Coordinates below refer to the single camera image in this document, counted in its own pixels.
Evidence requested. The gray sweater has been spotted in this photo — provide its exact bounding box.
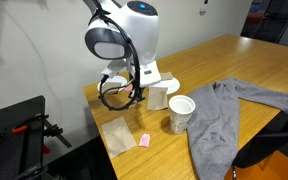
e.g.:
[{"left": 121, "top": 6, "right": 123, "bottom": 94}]
[{"left": 183, "top": 77, "right": 288, "bottom": 180}]

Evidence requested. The white paper cup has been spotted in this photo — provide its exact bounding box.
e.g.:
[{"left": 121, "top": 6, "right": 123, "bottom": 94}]
[{"left": 168, "top": 94, "right": 197, "bottom": 135}]

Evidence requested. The dark background chair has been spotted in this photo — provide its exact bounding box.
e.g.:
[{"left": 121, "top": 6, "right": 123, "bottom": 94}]
[{"left": 240, "top": 0, "right": 288, "bottom": 45}]

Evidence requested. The black clamp bracket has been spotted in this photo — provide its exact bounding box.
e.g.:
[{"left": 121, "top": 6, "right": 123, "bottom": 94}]
[{"left": 43, "top": 119, "right": 73, "bottom": 149}]

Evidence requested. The clamp with orange handle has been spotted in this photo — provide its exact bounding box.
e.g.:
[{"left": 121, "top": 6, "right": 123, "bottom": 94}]
[{"left": 11, "top": 113, "right": 50, "bottom": 134}]

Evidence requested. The small folded brown napkin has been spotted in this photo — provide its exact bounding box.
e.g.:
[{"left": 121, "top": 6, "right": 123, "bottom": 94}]
[{"left": 101, "top": 81, "right": 122, "bottom": 96}]

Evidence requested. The black chair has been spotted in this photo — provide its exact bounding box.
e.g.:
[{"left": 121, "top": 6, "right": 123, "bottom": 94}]
[{"left": 232, "top": 89, "right": 288, "bottom": 180}]

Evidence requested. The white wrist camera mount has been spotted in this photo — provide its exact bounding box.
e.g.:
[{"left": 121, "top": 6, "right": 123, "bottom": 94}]
[{"left": 100, "top": 59, "right": 129, "bottom": 80}]

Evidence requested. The large brown paper napkin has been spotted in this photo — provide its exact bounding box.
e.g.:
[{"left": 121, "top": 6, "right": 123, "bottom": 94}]
[{"left": 101, "top": 116, "right": 138, "bottom": 160}]

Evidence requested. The white wall switch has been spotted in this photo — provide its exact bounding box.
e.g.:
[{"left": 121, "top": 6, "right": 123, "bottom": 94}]
[{"left": 199, "top": 0, "right": 210, "bottom": 14}]

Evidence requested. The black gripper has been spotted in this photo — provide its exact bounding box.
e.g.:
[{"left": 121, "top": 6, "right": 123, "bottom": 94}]
[{"left": 130, "top": 85, "right": 149, "bottom": 104}]

